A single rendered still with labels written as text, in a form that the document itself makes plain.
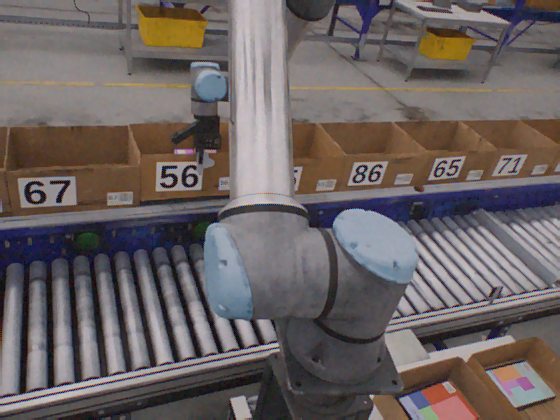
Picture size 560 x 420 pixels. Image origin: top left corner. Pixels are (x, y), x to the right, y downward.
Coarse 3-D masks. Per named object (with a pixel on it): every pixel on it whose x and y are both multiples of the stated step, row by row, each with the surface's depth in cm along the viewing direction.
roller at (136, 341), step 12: (120, 252) 170; (120, 264) 166; (120, 276) 162; (120, 288) 158; (132, 288) 158; (132, 300) 154; (132, 312) 150; (132, 324) 146; (132, 336) 143; (144, 336) 145; (132, 348) 140; (144, 348) 141; (132, 360) 138; (144, 360) 137
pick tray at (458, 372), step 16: (416, 368) 138; (432, 368) 142; (448, 368) 146; (464, 368) 143; (416, 384) 144; (464, 384) 144; (480, 384) 138; (384, 400) 133; (480, 400) 139; (496, 400) 134; (384, 416) 134; (400, 416) 127; (480, 416) 139; (496, 416) 134
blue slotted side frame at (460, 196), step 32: (448, 192) 217; (480, 192) 225; (512, 192) 239; (544, 192) 249; (64, 224) 157; (96, 224) 161; (128, 224) 166; (160, 224) 175; (0, 256) 159; (32, 256) 163; (64, 256) 168
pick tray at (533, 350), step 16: (480, 352) 147; (496, 352) 152; (512, 352) 156; (528, 352) 160; (544, 352) 155; (480, 368) 143; (544, 368) 156; (496, 384) 138; (512, 416) 134; (528, 416) 142; (544, 416) 143
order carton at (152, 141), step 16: (144, 128) 187; (160, 128) 189; (176, 128) 192; (224, 128) 199; (144, 144) 190; (160, 144) 192; (176, 144) 195; (192, 144) 197; (224, 144) 203; (144, 160) 162; (160, 160) 164; (176, 160) 167; (192, 160) 169; (224, 160) 174; (144, 176) 165; (208, 176) 174; (224, 176) 177; (144, 192) 168; (160, 192) 170; (176, 192) 173; (192, 192) 175; (208, 192) 178; (224, 192) 180
